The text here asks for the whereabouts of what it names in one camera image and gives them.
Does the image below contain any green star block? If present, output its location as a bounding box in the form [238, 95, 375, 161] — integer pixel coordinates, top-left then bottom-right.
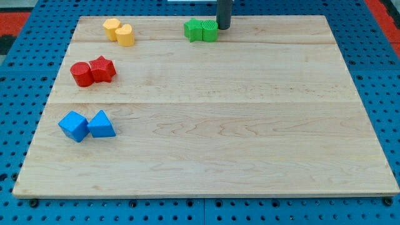
[184, 18, 203, 42]

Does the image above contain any red star block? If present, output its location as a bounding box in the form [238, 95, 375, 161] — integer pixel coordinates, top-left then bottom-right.
[89, 56, 116, 83]

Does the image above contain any light wooden board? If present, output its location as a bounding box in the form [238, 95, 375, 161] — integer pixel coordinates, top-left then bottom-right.
[12, 15, 399, 199]

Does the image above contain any green cylinder block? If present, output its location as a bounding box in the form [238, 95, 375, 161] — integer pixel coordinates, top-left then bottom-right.
[202, 20, 218, 42]

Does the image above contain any blue triangle block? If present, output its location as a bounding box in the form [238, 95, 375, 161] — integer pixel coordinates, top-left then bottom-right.
[87, 110, 116, 138]

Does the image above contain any yellow heart block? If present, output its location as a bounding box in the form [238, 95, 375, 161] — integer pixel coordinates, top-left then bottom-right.
[115, 24, 135, 47]

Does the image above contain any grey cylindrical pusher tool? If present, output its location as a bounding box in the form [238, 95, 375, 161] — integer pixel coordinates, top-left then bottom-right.
[216, 0, 233, 30]

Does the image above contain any yellow hexagon block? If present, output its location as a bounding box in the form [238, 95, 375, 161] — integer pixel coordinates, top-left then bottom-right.
[102, 18, 121, 41]

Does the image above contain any red cylinder block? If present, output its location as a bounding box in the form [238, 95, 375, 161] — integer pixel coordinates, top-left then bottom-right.
[70, 62, 94, 87]

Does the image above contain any blue cube block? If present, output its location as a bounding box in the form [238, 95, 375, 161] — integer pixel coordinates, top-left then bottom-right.
[58, 111, 89, 143]

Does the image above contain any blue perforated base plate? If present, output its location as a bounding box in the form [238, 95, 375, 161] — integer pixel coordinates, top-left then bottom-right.
[1, 0, 399, 224]

